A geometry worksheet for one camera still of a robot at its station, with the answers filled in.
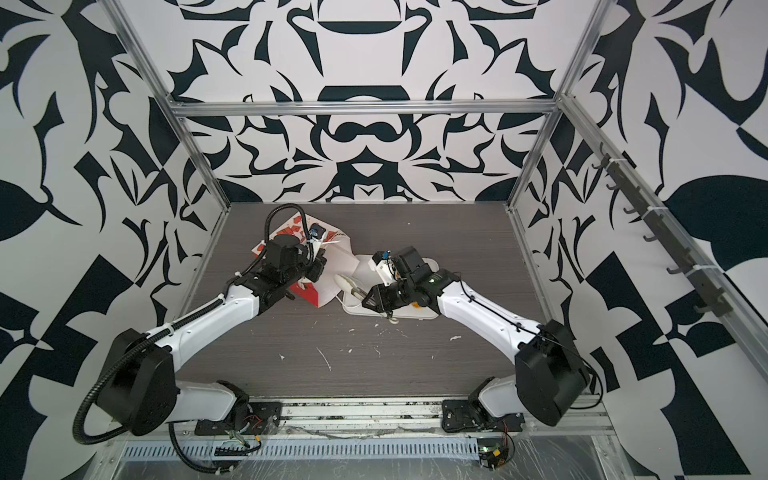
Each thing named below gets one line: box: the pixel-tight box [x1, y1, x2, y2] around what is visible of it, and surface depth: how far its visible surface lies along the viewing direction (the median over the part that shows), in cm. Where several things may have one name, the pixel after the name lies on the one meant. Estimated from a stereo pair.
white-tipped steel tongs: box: [334, 274, 368, 300], surface depth 84 cm
